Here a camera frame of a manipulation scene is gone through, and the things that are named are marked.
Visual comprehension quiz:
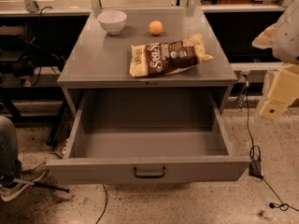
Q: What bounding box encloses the grey top drawer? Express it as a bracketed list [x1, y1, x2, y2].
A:
[47, 88, 249, 184]

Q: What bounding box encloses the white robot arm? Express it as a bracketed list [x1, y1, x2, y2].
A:
[252, 0, 299, 120]

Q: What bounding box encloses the grey metal drawer cabinet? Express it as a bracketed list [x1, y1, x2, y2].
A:
[58, 7, 236, 113]

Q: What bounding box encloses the brown yellow chip bag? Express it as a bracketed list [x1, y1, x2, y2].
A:
[129, 34, 214, 77]

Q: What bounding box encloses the orange fruit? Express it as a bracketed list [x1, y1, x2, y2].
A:
[149, 21, 164, 35]

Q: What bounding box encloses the white ceramic bowl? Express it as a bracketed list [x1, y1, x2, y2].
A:
[97, 10, 127, 35]

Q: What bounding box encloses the black rod on floor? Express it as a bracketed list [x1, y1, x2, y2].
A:
[12, 177, 71, 194]

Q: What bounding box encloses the dark machinery on left shelf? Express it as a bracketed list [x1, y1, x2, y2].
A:
[0, 11, 66, 87]

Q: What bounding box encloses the person's leg in jeans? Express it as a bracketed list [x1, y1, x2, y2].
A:
[0, 117, 21, 178]

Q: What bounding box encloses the worn sneaker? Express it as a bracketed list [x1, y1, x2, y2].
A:
[0, 164, 48, 202]

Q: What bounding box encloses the black power adapter with cable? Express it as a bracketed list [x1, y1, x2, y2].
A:
[242, 75, 299, 212]

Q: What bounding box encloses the black floor cable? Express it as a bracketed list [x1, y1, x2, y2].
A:
[94, 184, 108, 224]

